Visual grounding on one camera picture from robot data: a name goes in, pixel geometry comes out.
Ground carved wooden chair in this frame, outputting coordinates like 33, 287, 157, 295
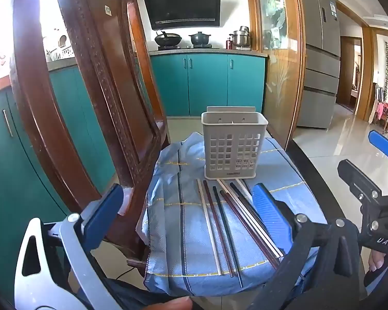
11, 0, 170, 272

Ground black range hood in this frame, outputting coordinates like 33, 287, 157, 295
141, 0, 221, 31

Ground black wok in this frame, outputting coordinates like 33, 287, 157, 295
154, 30, 183, 47

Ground grey plastic utensil holder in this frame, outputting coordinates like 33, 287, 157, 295
201, 106, 268, 180

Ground dish rack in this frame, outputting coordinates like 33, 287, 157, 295
45, 47, 75, 62

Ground silver refrigerator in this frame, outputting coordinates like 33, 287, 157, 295
297, 0, 341, 130

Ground person's dark pants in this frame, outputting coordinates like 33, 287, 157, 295
97, 276, 194, 310

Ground teal side cabinet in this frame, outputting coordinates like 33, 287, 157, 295
0, 66, 117, 298

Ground etched glass sliding door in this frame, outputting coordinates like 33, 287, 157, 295
249, 0, 306, 151

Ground gas stove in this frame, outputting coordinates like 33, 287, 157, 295
157, 44, 214, 51

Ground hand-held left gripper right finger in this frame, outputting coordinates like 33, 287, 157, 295
251, 183, 367, 310

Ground blue striped cloth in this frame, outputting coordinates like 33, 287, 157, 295
141, 132, 327, 298

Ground person's left hand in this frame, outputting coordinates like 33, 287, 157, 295
145, 296, 194, 310

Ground black chopstick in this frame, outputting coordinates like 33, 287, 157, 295
212, 185, 244, 289
229, 182, 263, 224

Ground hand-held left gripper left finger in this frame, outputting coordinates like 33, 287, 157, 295
14, 183, 125, 310

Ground wooden door frame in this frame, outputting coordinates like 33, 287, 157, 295
337, 22, 375, 123

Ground teal base cabinet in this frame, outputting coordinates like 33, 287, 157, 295
149, 53, 266, 117

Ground stainless steel pot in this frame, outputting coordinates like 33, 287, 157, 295
229, 26, 252, 47

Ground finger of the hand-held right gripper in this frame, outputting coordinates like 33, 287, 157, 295
337, 159, 388, 207
368, 130, 388, 161

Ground dark red chopstick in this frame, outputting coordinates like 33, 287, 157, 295
220, 190, 279, 271
203, 180, 234, 277

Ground black lidded pot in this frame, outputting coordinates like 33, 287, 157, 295
189, 32, 212, 47

